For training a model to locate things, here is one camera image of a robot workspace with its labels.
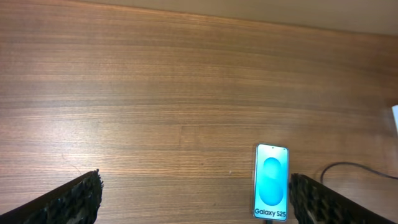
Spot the black usb charging cable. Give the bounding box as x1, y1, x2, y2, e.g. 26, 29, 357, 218
319, 161, 398, 184

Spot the white power strip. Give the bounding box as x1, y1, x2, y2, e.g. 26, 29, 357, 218
391, 105, 398, 131

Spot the blue screen smartphone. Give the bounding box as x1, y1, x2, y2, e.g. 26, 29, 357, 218
252, 144, 289, 222

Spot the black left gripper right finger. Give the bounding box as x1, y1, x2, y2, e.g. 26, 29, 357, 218
289, 173, 394, 224

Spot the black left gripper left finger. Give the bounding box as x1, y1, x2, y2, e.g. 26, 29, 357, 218
1, 169, 103, 224

